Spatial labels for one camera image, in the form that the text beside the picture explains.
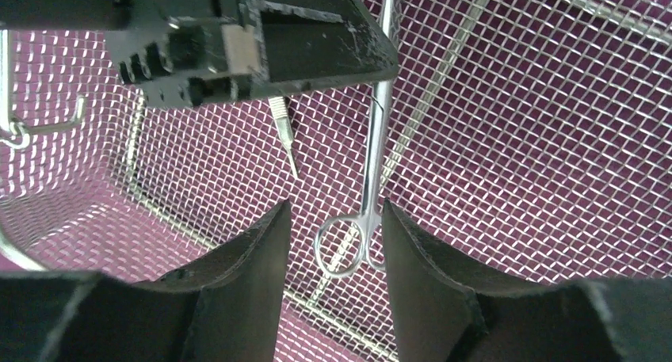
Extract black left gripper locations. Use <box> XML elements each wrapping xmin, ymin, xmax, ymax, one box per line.
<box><xmin>1</xmin><ymin>0</ymin><xmax>263</xmax><ymax>108</ymax></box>

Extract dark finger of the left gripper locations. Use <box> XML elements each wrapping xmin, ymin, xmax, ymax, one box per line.
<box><xmin>236</xmin><ymin>0</ymin><xmax>399</xmax><ymax>97</ymax></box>

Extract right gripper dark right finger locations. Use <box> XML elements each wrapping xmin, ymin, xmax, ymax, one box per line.
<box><xmin>382</xmin><ymin>201</ymin><xmax>671</xmax><ymax>361</ymax></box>

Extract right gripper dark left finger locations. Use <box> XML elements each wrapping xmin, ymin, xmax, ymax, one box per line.
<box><xmin>1</xmin><ymin>200</ymin><xmax>292</xmax><ymax>361</ymax></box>

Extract steel scalpel handle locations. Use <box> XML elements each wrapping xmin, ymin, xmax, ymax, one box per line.
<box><xmin>268</xmin><ymin>97</ymin><xmax>300</xmax><ymax>179</ymax></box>

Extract magenta surgical wrap cloth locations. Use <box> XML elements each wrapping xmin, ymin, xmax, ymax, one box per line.
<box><xmin>0</xmin><ymin>0</ymin><xmax>672</xmax><ymax>362</ymax></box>

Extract metal mesh instrument tray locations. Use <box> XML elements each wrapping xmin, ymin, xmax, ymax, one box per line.
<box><xmin>0</xmin><ymin>0</ymin><xmax>672</xmax><ymax>362</ymax></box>

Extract large steel ring scissors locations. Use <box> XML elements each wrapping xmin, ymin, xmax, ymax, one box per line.
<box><xmin>315</xmin><ymin>0</ymin><xmax>403</xmax><ymax>277</ymax></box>

